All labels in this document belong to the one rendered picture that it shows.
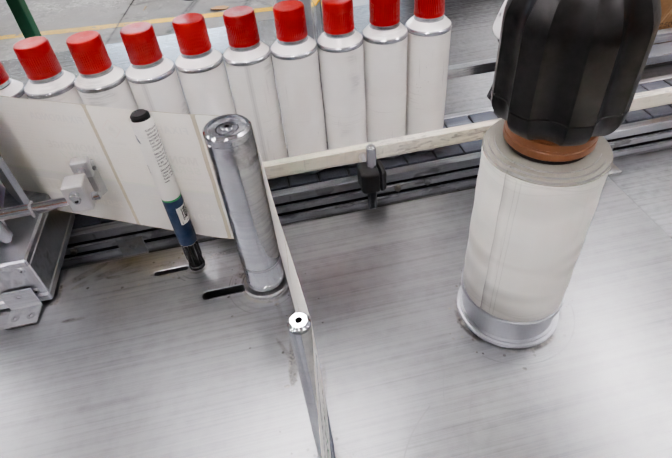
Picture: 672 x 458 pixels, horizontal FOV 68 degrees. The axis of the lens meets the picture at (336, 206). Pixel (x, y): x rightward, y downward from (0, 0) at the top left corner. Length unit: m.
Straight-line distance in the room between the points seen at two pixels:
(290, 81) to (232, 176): 0.20
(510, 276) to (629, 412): 0.14
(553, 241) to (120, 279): 0.42
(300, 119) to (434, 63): 0.17
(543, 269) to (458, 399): 0.13
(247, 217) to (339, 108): 0.22
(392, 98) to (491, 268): 0.27
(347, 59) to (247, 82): 0.11
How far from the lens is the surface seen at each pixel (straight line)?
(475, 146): 0.68
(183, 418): 0.46
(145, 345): 0.51
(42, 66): 0.59
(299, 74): 0.56
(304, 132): 0.60
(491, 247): 0.39
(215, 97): 0.58
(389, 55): 0.58
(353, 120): 0.61
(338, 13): 0.56
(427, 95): 0.62
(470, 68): 0.70
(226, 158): 0.39
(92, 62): 0.57
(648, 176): 0.78
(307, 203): 0.63
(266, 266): 0.47
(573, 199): 0.36
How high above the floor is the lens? 1.27
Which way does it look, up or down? 42 degrees down
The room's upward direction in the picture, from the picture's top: 6 degrees counter-clockwise
